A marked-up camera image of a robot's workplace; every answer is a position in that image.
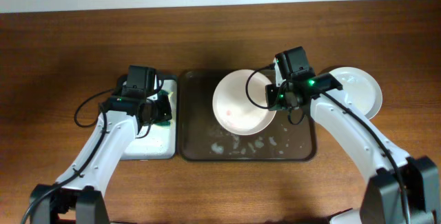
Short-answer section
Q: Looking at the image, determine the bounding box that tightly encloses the green yellow sponge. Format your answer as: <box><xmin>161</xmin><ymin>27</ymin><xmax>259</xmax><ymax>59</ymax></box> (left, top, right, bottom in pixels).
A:
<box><xmin>155</xmin><ymin>90</ymin><xmax>172</xmax><ymax>126</ymax></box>

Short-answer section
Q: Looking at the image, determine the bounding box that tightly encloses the pink plate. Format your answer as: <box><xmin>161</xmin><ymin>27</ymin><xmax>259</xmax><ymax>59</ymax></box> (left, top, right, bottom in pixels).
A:
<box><xmin>212</xmin><ymin>70</ymin><xmax>276</xmax><ymax>136</ymax></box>

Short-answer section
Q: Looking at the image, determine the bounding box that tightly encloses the grey-green plate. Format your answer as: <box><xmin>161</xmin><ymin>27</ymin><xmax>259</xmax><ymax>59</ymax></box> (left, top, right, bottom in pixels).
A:
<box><xmin>330</xmin><ymin>67</ymin><xmax>383</xmax><ymax>119</ymax></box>

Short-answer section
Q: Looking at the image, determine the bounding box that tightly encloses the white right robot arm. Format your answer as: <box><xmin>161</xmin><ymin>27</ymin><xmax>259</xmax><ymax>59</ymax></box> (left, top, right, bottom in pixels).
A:
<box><xmin>266</xmin><ymin>47</ymin><xmax>440</xmax><ymax>224</ymax></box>

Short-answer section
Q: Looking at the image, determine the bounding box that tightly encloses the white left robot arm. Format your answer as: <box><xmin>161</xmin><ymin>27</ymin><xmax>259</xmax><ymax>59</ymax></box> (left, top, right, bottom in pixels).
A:
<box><xmin>21</xmin><ymin>65</ymin><xmax>178</xmax><ymax>223</ymax></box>

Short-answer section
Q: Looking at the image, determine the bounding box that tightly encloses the black small tray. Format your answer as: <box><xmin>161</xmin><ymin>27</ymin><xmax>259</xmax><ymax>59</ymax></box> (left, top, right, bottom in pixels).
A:
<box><xmin>116</xmin><ymin>74</ymin><xmax>179</xmax><ymax>161</ymax></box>

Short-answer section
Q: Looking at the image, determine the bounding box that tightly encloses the white cloth in tray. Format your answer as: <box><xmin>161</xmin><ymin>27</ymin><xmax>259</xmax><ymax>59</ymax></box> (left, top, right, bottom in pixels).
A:
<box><xmin>122</xmin><ymin>79</ymin><xmax>176</xmax><ymax>159</ymax></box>

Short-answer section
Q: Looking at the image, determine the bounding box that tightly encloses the brown large tray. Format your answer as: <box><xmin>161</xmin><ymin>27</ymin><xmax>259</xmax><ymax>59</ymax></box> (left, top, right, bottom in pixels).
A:
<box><xmin>177</xmin><ymin>70</ymin><xmax>317</xmax><ymax>162</ymax></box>

